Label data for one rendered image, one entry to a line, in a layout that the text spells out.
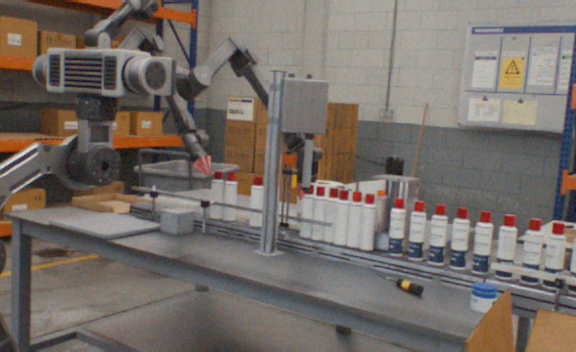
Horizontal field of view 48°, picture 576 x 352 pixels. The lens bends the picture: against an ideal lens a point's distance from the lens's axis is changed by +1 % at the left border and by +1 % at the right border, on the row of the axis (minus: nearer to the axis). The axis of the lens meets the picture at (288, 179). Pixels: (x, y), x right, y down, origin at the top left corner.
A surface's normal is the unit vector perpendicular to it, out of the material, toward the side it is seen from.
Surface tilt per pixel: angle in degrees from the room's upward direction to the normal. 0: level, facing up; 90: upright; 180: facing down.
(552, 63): 89
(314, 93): 90
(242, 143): 91
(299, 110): 90
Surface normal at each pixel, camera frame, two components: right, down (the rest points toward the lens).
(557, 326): -0.22, -0.79
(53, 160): 0.81, 0.12
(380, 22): -0.58, 0.07
